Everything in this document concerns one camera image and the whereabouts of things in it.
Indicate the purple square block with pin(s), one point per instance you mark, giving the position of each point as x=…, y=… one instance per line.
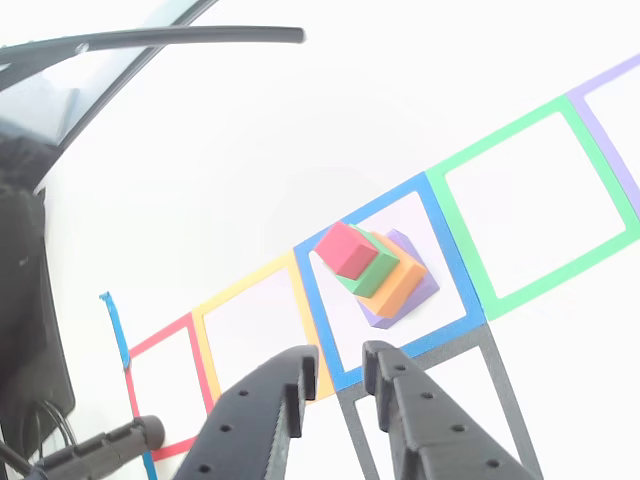
x=427, y=290

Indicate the orange square block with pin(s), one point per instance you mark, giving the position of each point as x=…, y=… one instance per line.
x=400, y=290

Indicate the green cube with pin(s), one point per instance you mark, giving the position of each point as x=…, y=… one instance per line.
x=375, y=280

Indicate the small red cube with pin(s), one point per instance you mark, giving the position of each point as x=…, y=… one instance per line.
x=345, y=250

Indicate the small blue tape piece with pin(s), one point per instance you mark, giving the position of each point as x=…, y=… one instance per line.
x=149, y=467
x=117, y=330

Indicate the black tripod stand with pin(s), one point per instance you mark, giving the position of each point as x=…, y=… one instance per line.
x=25, y=300

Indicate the black square frame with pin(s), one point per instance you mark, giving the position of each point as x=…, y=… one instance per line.
x=505, y=385

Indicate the red square frame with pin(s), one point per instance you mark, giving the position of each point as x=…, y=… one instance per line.
x=160, y=332

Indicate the orange square frame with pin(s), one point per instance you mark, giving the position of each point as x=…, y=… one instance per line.
x=245, y=285

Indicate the blue square frame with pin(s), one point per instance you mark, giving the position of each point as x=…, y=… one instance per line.
x=450, y=240

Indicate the green square frame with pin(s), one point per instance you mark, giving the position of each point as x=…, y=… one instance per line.
x=465, y=240

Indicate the purple square frame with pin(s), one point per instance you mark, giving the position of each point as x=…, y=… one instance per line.
x=610, y=145

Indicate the black round post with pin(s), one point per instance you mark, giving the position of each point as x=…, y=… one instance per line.
x=200, y=36

